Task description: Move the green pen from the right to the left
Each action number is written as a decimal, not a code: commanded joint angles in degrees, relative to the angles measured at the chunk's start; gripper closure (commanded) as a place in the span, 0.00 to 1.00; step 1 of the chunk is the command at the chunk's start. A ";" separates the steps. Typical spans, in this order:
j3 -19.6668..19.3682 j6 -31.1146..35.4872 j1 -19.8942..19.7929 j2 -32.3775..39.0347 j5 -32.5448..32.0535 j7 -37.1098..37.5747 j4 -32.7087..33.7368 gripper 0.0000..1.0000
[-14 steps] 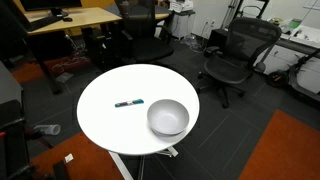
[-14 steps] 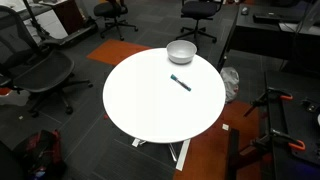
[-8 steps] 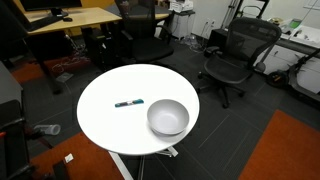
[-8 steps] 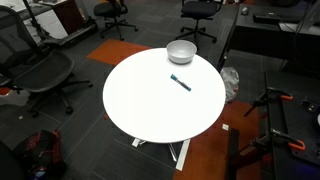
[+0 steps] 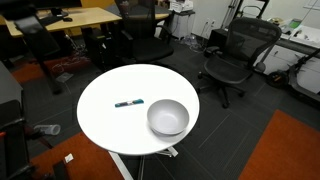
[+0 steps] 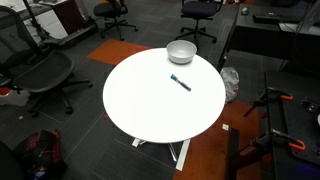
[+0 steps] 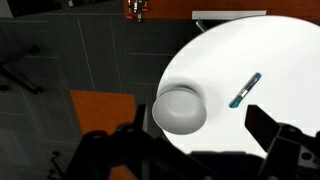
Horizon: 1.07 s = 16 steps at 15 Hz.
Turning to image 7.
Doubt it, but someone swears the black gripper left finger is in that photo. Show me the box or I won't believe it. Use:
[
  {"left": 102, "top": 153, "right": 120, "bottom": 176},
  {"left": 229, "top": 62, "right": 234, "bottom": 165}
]
[{"left": 131, "top": 103, "right": 149, "bottom": 134}]

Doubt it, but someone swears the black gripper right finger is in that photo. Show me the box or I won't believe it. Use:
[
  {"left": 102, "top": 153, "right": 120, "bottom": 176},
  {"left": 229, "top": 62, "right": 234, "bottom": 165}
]
[{"left": 244, "top": 104, "right": 285, "bottom": 160}]

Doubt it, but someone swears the black marker pen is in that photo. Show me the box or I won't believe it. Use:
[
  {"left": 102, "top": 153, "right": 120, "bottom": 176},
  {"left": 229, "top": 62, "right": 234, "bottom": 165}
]
[{"left": 228, "top": 72, "right": 263, "bottom": 109}]

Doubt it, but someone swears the grey bowl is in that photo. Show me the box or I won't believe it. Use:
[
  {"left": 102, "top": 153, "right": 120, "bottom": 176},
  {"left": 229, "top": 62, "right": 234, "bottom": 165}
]
[{"left": 151, "top": 85, "right": 208, "bottom": 136}]

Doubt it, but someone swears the white metal table base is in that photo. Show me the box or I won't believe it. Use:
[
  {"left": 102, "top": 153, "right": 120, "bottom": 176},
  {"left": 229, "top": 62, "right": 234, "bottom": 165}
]
[{"left": 191, "top": 9, "right": 268, "bottom": 33}]

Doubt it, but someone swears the black swivel chair base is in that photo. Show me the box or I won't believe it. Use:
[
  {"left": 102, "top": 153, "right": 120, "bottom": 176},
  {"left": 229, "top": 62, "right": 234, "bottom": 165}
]
[{"left": 0, "top": 44, "right": 45, "bottom": 96}]

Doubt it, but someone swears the black floor cable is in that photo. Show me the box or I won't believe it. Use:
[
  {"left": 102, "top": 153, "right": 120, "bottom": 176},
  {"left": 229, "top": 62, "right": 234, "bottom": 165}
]
[{"left": 47, "top": 150, "right": 64, "bottom": 180}]

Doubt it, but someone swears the black clamp with orange handle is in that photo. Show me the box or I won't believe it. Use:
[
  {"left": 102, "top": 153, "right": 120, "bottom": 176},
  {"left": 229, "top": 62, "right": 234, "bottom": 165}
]
[{"left": 124, "top": 0, "right": 149, "bottom": 24}]

